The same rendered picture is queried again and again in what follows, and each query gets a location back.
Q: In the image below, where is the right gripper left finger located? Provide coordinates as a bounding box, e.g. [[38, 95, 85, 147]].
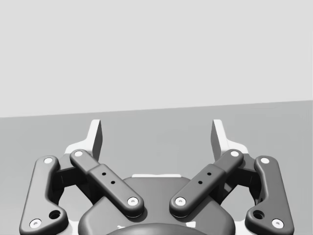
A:
[[19, 119, 145, 235]]

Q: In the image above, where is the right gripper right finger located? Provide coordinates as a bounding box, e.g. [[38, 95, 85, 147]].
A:
[[169, 119, 294, 235]]

